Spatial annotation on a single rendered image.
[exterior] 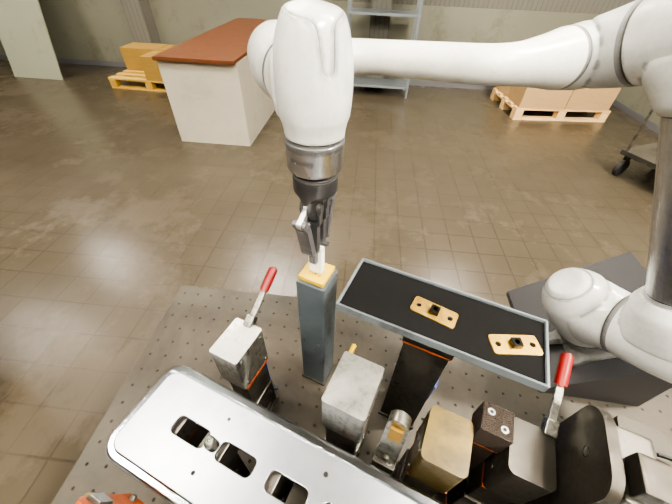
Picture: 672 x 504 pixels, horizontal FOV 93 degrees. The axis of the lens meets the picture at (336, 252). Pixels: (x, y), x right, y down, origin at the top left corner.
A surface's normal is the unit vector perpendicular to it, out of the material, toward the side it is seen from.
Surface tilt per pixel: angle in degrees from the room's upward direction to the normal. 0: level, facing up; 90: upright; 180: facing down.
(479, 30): 90
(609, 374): 42
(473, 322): 0
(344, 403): 0
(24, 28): 75
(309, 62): 82
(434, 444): 0
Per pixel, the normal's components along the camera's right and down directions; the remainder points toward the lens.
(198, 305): 0.03, -0.73
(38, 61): -0.09, 0.47
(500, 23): -0.10, 0.68
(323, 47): 0.37, 0.47
